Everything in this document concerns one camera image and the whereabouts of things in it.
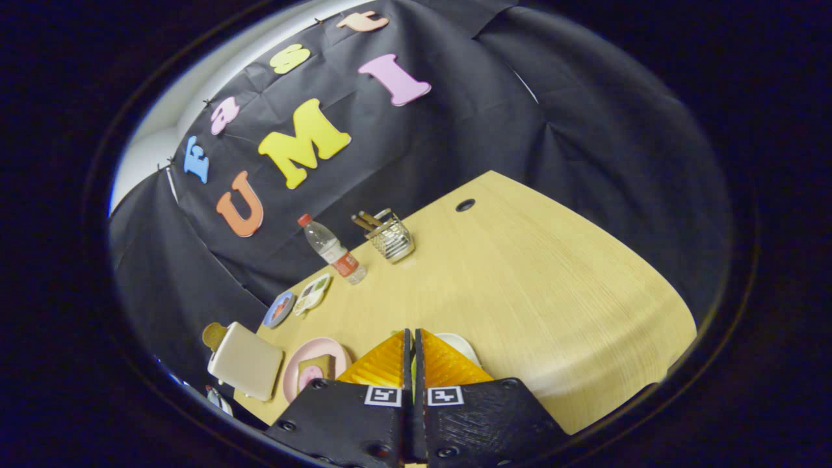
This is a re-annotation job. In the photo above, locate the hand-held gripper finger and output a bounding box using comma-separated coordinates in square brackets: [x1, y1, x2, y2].
[414, 328, 569, 468]
[263, 328, 413, 468]

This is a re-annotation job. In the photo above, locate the brown bread slice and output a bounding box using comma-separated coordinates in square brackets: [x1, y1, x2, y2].
[298, 354, 336, 391]
[201, 322, 229, 352]

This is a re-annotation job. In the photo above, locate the white plate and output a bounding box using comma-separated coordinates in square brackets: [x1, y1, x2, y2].
[434, 333, 482, 368]

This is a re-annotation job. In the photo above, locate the pink plate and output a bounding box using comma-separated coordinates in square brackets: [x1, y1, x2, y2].
[282, 337, 352, 404]

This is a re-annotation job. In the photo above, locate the white divided seasoning tray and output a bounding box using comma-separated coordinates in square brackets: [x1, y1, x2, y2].
[292, 273, 332, 317]

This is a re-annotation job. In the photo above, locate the clear plastic water bottle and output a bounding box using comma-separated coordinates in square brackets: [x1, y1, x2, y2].
[298, 214, 368, 285]

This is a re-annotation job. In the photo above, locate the blue plate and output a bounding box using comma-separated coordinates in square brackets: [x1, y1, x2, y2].
[263, 291, 296, 329]

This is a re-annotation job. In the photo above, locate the white toaster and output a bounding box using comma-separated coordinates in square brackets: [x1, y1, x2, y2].
[207, 322, 285, 402]

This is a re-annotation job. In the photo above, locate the small colourful object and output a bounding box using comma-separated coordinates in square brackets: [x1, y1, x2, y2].
[205, 385, 235, 417]

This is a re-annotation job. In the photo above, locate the wire mesh utensil holder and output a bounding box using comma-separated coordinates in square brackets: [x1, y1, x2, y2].
[364, 208, 416, 264]

